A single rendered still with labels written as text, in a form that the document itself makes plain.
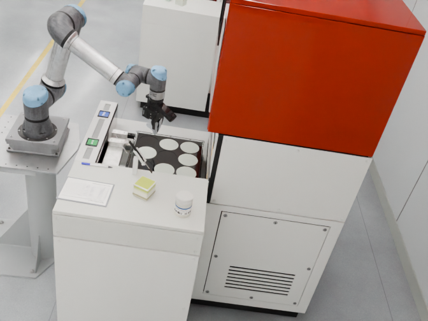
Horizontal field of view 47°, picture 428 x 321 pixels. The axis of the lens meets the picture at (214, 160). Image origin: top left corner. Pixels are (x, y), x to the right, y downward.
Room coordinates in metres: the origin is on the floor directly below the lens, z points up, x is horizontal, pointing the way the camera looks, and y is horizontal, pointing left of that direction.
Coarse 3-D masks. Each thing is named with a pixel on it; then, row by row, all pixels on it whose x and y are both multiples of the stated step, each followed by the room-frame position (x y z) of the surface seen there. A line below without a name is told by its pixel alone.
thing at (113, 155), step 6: (120, 138) 2.11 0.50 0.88; (108, 150) 1.98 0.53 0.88; (114, 150) 1.99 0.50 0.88; (120, 150) 2.00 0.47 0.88; (108, 156) 1.94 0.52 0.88; (114, 156) 1.95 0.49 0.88; (120, 156) 1.96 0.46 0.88; (102, 162) 1.88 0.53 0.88; (108, 162) 1.89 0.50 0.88; (114, 162) 1.90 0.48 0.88
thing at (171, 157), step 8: (144, 136) 2.14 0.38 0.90; (152, 136) 2.15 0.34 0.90; (160, 136) 2.17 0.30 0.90; (136, 144) 2.06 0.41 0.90; (144, 144) 2.07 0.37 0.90; (152, 144) 2.09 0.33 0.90; (200, 144) 2.17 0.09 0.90; (160, 152) 2.03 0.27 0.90; (168, 152) 2.04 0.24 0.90; (176, 152) 2.05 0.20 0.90; (184, 152) 2.07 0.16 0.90; (200, 152) 2.09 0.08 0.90; (152, 160) 1.95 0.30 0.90; (160, 160) 1.96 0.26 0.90; (168, 160) 1.97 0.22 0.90; (176, 160) 1.99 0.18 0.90; (200, 160) 2.02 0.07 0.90; (144, 168) 1.88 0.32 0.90; (152, 168) 1.89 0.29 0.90; (176, 168) 1.93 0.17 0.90; (192, 168) 1.95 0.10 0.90
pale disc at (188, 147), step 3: (183, 144) 2.14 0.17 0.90; (186, 144) 2.14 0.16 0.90; (189, 144) 2.15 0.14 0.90; (192, 144) 2.16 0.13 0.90; (195, 144) 2.16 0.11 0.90; (180, 147) 2.11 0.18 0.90; (183, 147) 2.11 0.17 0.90; (186, 147) 2.12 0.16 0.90; (189, 147) 2.12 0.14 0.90; (192, 147) 2.13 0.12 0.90; (195, 147) 2.13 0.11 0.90; (198, 147) 2.14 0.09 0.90; (183, 150) 2.08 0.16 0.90; (186, 150) 2.09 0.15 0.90; (189, 150) 2.09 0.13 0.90; (192, 150) 2.10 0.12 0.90; (195, 150) 2.10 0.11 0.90; (198, 150) 2.11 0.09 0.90
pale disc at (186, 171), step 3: (180, 168) 1.93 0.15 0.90; (183, 168) 1.94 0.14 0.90; (186, 168) 1.94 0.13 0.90; (189, 168) 1.95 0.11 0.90; (177, 171) 1.90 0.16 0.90; (180, 171) 1.91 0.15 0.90; (183, 171) 1.91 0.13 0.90; (186, 171) 1.92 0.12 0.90; (189, 171) 1.92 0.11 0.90; (192, 171) 1.93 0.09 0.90; (195, 171) 1.93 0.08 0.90; (177, 174) 1.88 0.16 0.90; (180, 174) 1.89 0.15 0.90; (183, 174) 1.89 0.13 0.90; (186, 174) 1.90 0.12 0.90; (189, 174) 1.90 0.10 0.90; (192, 174) 1.91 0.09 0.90; (195, 174) 1.91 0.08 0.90
